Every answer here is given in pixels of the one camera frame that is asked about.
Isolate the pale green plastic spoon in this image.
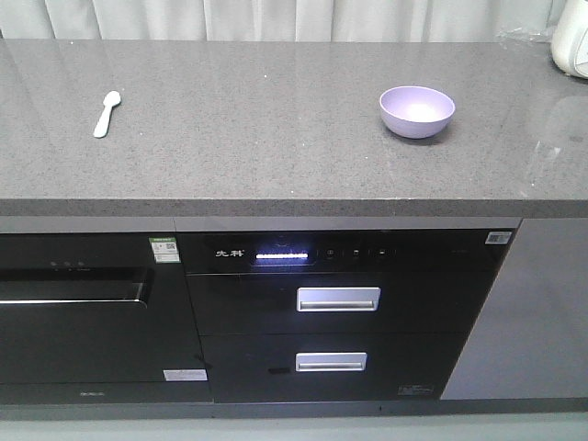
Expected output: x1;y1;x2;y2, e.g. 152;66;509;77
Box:
93;90;121;139

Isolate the black built-in dishwasher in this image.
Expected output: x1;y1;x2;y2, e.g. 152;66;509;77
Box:
1;232;211;405

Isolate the black drawer silver handle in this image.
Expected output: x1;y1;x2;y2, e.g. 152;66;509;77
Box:
201;334;463;402
187;271;494;335

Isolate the lower black drawer silver handle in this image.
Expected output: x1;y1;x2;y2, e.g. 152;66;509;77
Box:
201;334;463;402

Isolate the grey cabinet panel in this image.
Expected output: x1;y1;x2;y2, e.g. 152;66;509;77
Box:
443;219;587;400

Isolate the upper black drawer silver handle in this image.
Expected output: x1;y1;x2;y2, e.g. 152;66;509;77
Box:
187;271;494;335

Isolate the black disinfection cabinet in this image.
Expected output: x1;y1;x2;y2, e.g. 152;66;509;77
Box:
175;229;515;404

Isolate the white rice cooker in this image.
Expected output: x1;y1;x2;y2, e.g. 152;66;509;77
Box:
550;0;587;79

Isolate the white curtain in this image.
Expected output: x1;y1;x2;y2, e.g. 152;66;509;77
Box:
1;0;564;42

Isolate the purple plastic bowl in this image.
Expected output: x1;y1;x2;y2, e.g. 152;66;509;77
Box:
379;85;456;139

